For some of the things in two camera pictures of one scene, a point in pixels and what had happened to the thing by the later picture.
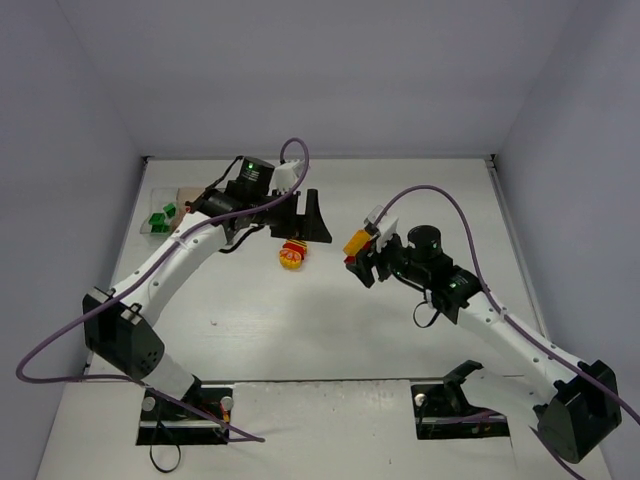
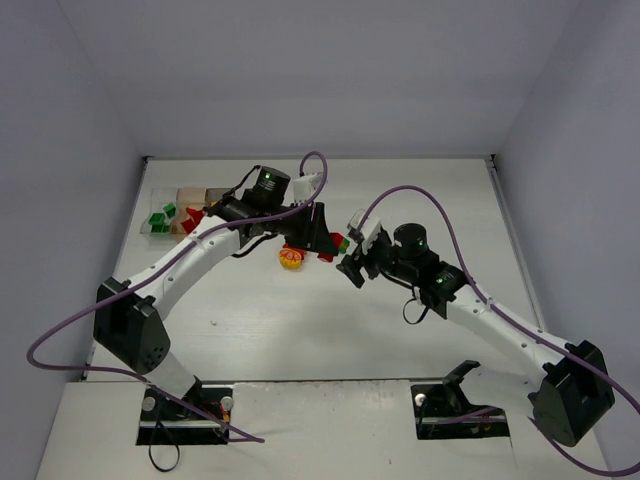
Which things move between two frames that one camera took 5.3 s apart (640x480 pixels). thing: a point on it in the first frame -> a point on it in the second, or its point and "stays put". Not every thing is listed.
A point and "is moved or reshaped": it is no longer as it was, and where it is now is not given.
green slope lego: [157, 219] stays put
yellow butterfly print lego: [290, 259] stays put
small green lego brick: [170, 209] stays put
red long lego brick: [351, 259] is moved or reshaped
